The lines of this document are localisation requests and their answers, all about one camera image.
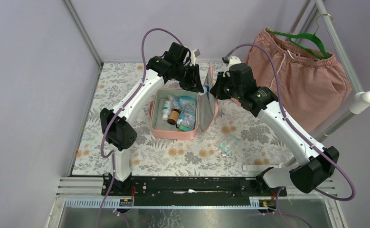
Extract blue white sachet pack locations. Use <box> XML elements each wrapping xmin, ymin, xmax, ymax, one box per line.
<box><xmin>168</xmin><ymin>95</ymin><xmax>182</xmax><ymax>110</ymax></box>

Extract white bottle green label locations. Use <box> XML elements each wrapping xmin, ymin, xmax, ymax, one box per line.
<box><xmin>162</xmin><ymin>104</ymin><xmax>171</xmax><ymax>121</ymax></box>

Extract pink medicine kit case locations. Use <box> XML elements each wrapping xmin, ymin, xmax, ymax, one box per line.
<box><xmin>150</xmin><ymin>65</ymin><xmax>218</xmax><ymax>140</ymax></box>

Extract brown bottle orange cap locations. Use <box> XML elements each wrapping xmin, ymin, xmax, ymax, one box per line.
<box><xmin>167</xmin><ymin>109</ymin><xmax>181</xmax><ymax>125</ymax></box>

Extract blue white pouch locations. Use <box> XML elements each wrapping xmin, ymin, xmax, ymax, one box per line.
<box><xmin>179</xmin><ymin>96</ymin><xmax>196</xmax><ymax>115</ymax></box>

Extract clear bag teal strip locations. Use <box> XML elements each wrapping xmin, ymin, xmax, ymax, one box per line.
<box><xmin>176</xmin><ymin>111</ymin><xmax>196</xmax><ymax>131</ymax></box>

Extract small green box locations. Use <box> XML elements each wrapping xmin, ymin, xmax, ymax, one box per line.
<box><xmin>178</xmin><ymin>125</ymin><xmax>190</xmax><ymax>132</ymax></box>

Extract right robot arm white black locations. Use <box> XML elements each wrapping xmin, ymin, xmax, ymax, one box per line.
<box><xmin>209</xmin><ymin>63</ymin><xmax>340</xmax><ymax>196</ymax></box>

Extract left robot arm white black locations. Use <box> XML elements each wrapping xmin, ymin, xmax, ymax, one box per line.
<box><xmin>100</xmin><ymin>42</ymin><xmax>207</xmax><ymax>195</ymax></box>

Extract clear teal zip bag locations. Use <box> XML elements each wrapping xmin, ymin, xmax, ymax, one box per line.
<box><xmin>215</xmin><ymin>133</ymin><xmax>241</xmax><ymax>157</ymax></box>

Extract pink shorts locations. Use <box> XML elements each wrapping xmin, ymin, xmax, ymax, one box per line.
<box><xmin>245</xmin><ymin>28</ymin><xmax>352</xmax><ymax>132</ymax></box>

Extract green clothes hanger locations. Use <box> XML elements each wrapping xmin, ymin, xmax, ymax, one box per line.
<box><xmin>266</xmin><ymin>13</ymin><xmax>332</xmax><ymax>60</ymax></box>

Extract metal clothes rack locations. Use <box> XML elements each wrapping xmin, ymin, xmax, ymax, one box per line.
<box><xmin>287</xmin><ymin>0</ymin><xmax>370</xmax><ymax>151</ymax></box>

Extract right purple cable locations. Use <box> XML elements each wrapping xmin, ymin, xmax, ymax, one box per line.
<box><xmin>222</xmin><ymin>43</ymin><xmax>356</xmax><ymax>228</ymax></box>

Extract purple cable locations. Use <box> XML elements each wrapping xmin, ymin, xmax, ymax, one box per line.
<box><xmin>95</xmin><ymin>28</ymin><xmax>185</xmax><ymax>228</ymax></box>
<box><xmin>222</xmin><ymin>43</ymin><xmax>356</xmax><ymax>228</ymax></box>

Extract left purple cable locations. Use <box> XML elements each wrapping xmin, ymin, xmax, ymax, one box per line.
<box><xmin>95</xmin><ymin>28</ymin><xmax>185</xmax><ymax>228</ymax></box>

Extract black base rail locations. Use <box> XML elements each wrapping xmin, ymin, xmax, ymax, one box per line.
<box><xmin>101</xmin><ymin>173</ymin><xmax>287</xmax><ymax>207</ymax></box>

